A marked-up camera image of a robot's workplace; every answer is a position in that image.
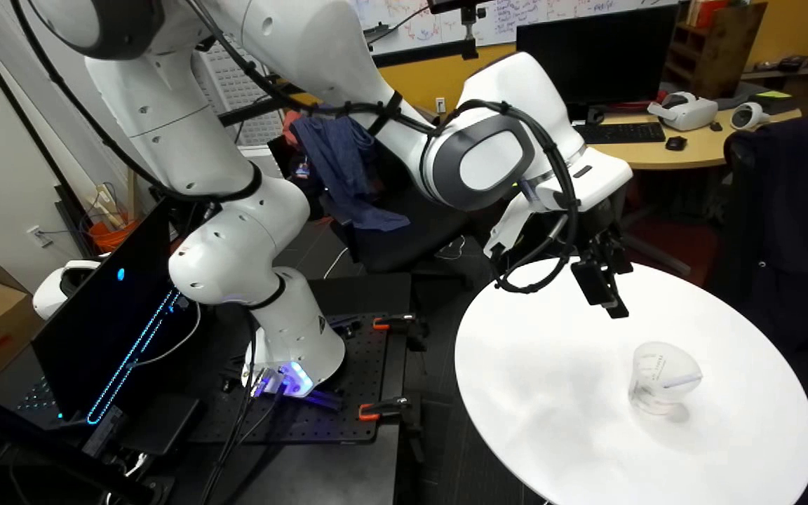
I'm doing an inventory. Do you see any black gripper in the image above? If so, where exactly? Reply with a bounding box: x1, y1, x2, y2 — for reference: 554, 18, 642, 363
574, 225, 633, 321

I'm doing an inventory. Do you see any clear plastic measuring cup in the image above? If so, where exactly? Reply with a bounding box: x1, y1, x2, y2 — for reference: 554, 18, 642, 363
630, 342, 706, 422

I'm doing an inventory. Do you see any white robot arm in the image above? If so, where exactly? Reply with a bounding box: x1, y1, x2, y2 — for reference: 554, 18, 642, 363
22, 0, 633, 399

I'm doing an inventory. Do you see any black keyboard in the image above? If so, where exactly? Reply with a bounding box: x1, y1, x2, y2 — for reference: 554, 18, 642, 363
579, 123, 666, 144

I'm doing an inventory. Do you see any round wooden desk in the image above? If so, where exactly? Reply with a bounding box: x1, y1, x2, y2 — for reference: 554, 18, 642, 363
591, 105, 807, 259

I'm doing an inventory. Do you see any black computer mouse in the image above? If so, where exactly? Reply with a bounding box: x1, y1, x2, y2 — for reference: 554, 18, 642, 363
666, 138, 687, 151

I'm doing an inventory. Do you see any white VR headset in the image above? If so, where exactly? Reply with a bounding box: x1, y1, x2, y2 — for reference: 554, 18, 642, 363
649, 93, 720, 131

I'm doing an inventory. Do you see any dark chair with cloth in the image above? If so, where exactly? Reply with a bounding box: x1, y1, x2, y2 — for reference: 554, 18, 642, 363
711, 119, 808, 354

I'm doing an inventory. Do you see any black computer monitor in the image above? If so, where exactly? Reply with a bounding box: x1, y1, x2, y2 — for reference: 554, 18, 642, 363
518, 6, 679, 119

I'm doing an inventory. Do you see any white VR controller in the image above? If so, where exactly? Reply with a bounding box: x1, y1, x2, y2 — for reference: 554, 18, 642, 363
732, 102, 771, 131

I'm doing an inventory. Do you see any black office chair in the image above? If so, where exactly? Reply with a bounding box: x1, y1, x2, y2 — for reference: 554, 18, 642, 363
269, 119, 492, 272

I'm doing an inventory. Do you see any blue jacket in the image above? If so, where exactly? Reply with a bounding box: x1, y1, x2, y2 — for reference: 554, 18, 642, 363
293, 116, 411, 232

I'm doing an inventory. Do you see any black laptop with blue light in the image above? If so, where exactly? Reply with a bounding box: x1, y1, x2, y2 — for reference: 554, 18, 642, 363
0, 207, 199, 429

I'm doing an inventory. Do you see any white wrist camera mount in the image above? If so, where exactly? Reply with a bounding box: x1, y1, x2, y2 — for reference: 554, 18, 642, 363
484, 192, 557, 259

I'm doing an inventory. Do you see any orange handled clamp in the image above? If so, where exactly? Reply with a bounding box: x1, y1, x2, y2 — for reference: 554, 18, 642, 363
358, 396, 418, 424
370, 315, 426, 350

